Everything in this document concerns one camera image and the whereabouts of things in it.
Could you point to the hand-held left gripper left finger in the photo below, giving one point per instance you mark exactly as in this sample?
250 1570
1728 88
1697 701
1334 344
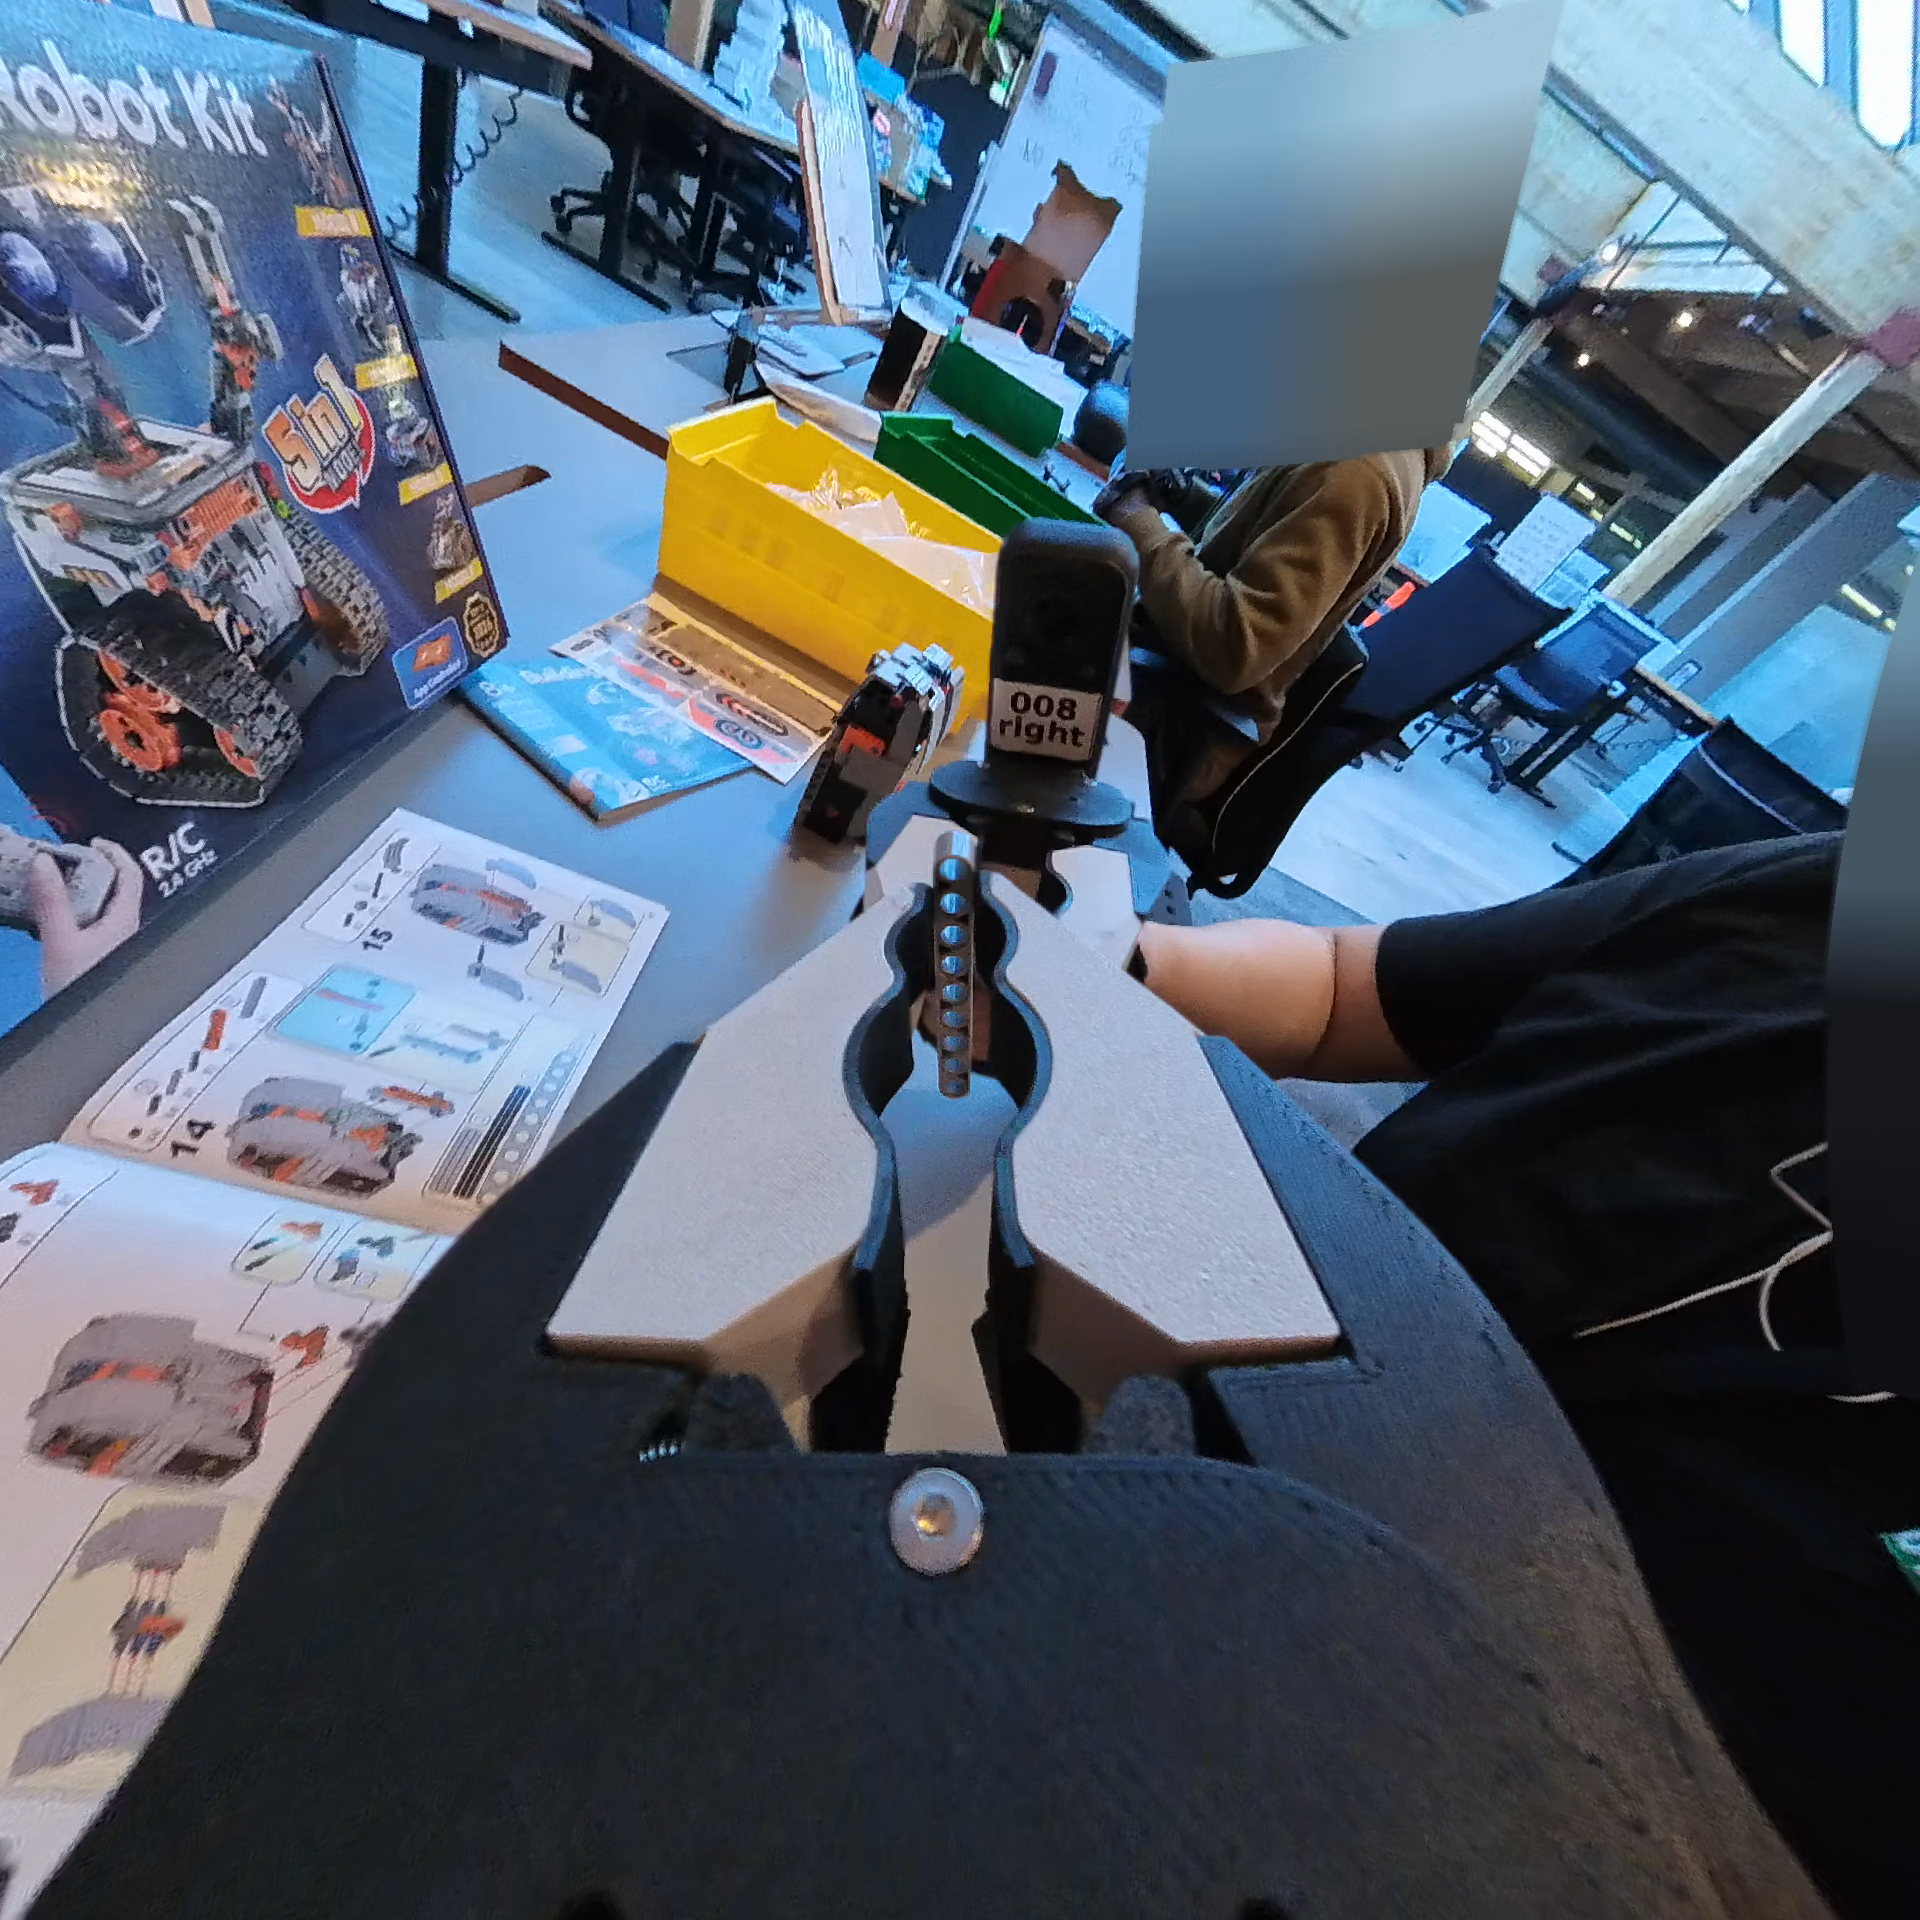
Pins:
734 1201

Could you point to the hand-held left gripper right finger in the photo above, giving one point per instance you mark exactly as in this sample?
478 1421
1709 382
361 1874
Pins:
1172 1201

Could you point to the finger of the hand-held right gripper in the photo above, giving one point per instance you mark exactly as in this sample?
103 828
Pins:
901 860
1097 908

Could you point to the grey perforated beam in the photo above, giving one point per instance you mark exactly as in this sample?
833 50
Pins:
956 960

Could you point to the grey building block robot body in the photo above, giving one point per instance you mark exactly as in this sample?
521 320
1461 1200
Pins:
878 734

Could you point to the yellow plastic bin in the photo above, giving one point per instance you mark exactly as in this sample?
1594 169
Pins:
781 557

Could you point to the person's right forearm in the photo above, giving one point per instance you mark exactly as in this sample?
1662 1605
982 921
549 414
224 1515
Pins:
1276 996

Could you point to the clear plastic bag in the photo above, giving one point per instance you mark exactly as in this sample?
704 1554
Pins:
888 511

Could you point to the robot sticker sheet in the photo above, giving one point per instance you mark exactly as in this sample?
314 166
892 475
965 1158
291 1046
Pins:
706 692

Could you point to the green plastic bin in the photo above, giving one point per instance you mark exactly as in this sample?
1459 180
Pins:
1006 392

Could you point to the dark office chair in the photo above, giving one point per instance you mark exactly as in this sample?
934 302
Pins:
1441 646

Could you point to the brown cardboard cutout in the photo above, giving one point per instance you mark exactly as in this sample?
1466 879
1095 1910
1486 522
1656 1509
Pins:
1053 254

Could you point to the open instruction manual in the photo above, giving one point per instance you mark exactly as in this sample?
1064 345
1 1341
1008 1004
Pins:
361 1021

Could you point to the blue office chair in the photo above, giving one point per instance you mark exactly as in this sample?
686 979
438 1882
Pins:
1561 676

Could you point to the white standing board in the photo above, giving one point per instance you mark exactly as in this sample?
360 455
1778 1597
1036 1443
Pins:
842 180

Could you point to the whiteboard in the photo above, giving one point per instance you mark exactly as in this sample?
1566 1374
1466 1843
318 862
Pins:
1053 121

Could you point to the blue robot kit box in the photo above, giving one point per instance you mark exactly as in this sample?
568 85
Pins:
212 450

